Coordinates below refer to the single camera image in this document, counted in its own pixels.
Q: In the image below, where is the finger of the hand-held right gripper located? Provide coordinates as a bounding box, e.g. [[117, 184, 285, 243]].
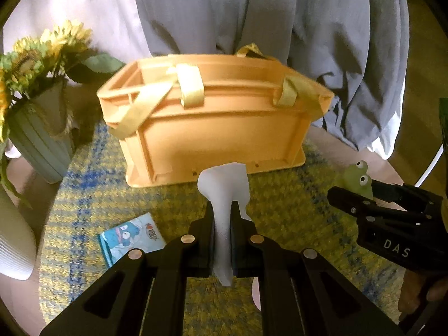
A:
[[371, 179, 444, 211], [327, 186, 407, 220]]

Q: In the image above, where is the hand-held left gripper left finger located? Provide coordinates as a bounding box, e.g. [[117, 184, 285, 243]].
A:
[[39, 201, 218, 336]]

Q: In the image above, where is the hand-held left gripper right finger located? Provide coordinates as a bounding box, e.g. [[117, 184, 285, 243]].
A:
[[229, 201, 407, 336]]

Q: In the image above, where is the green frog plush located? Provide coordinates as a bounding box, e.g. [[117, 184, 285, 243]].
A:
[[341, 160, 374, 200]]

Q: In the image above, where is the white sock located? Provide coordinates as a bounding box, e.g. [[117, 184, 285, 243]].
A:
[[198, 162, 253, 287]]

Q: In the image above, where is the orange plastic crate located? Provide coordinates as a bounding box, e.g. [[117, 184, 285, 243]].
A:
[[96, 44, 335, 188]]

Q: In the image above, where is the person's right hand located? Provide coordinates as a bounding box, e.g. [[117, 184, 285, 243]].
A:
[[398, 272, 448, 323]]

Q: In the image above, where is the white curved tube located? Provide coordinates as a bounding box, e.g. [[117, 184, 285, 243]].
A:
[[415, 136, 444, 187]]

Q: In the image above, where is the small blue picture book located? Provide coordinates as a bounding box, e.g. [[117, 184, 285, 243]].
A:
[[98, 212, 166, 267]]

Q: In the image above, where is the yellow blue plaid blanket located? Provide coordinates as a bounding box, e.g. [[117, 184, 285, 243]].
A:
[[38, 121, 403, 336]]

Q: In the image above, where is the white ribbed plant pot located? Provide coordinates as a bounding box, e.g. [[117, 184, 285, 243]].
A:
[[0, 182, 37, 281]]

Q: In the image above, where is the green ribbed vase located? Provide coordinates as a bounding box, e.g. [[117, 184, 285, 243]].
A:
[[7, 77, 76, 184]]

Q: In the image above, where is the wide grey curtain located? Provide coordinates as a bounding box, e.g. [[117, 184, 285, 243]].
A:
[[131, 0, 410, 151]]

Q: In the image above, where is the sunflower bouquet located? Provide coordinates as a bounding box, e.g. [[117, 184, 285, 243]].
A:
[[0, 21, 125, 141]]

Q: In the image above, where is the pale pink curtain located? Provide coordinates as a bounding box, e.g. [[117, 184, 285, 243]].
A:
[[3, 0, 155, 65]]

